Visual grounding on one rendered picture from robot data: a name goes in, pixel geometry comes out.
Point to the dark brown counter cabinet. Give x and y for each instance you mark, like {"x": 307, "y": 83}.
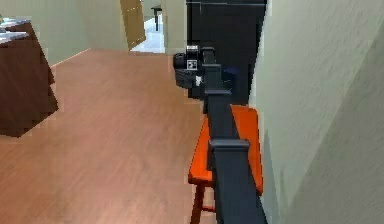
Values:
{"x": 23, "y": 83}

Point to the tan wooden room door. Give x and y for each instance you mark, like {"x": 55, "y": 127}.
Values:
{"x": 132, "y": 21}

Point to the orange stool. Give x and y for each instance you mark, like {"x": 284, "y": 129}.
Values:
{"x": 248, "y": 133}

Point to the black table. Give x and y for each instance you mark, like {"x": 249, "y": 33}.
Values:
{"x": 156, "y": 13}

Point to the black tall cabinet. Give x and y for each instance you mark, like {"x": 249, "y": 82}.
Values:
{"x": 230, "y": 36}

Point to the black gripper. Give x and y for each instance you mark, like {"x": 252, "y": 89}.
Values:
{"x": 184, "y": 74}

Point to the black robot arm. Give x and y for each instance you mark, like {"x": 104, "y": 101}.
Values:
{"x": 230, "y": 166}

